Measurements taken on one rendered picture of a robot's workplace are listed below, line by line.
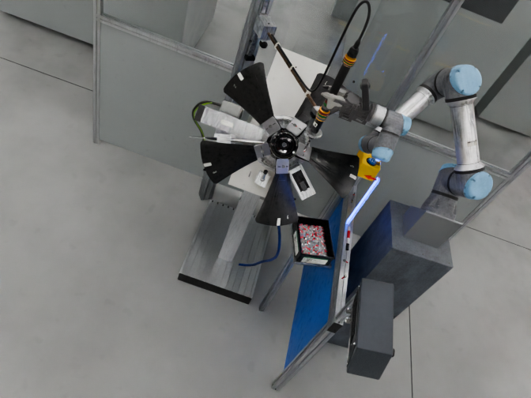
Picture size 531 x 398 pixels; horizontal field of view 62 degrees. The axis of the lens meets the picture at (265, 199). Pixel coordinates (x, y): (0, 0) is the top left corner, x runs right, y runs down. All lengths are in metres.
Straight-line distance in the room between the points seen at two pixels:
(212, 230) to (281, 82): 1.19
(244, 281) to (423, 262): 1.12
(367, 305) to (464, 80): 0.93
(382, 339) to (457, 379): 1.81
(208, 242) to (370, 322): 1.60
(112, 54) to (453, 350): 2.85
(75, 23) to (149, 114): 1.46
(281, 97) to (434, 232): 0.93
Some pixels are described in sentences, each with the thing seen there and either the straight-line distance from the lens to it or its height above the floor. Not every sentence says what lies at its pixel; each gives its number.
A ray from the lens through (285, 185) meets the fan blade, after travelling 1.94.
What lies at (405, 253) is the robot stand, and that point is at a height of 0.99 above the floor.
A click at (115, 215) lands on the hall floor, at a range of 2.99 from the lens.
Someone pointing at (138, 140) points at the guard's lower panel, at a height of 0.17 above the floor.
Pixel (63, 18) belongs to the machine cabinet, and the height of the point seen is 0.20.
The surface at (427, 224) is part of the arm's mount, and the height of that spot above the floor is 1.12.
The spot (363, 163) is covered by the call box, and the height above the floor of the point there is 1.07.
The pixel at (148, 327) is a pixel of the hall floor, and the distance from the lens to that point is 2.62.
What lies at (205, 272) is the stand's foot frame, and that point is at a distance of 2.73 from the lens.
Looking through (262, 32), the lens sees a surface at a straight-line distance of 2.19.
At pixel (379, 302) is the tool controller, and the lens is 1.53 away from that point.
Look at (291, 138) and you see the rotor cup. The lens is 1.86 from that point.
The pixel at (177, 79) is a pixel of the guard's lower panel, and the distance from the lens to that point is 2.78.
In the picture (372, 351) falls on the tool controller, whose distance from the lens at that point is 1.44.
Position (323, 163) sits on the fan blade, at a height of 1.18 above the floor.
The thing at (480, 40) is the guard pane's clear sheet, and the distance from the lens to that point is 2.48.
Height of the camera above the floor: 2.40
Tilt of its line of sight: 47 degrees down
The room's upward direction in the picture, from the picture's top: 24 degrees clockwise
